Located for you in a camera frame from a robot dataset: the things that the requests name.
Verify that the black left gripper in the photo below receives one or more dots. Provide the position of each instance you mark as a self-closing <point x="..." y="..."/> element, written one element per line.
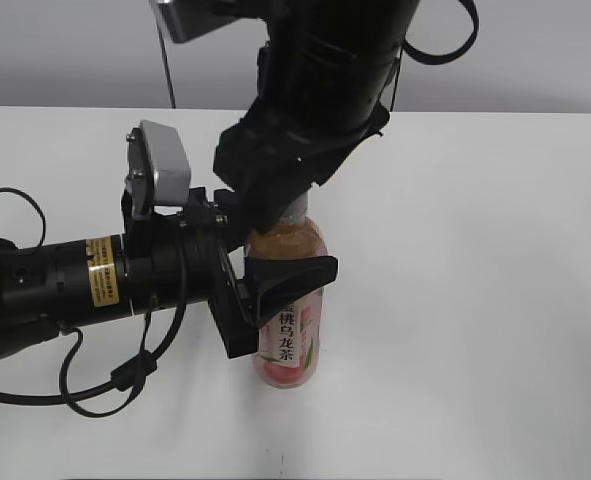
<point x="179" y="259"/>

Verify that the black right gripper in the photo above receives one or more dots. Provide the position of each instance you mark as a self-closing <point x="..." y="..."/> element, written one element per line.
<point x="270" y="163"/>

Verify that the peach oolong tea bottle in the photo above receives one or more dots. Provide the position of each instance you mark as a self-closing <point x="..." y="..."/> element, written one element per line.
<point x="289" y="345"/>

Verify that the white bottle cap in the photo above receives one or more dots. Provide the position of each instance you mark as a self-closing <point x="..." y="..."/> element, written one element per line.
<point x="296" y="211"/>

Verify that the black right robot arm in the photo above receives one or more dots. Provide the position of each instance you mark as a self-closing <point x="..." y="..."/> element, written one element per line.
<point x="321" y="76"/>

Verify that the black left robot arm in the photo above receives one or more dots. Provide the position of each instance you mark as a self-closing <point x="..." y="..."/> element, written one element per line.
<point x="47" y="289"/>

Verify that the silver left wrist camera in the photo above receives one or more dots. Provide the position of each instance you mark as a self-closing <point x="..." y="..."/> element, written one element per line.
<point x="159" y="173"/>

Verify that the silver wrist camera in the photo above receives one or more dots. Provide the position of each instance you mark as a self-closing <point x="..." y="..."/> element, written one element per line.
<point x="181" y="21"/>
<point x="159" y="173"/>

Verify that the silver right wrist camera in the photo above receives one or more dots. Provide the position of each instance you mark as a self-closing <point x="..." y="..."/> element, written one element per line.
<point x="181" y="21"/>

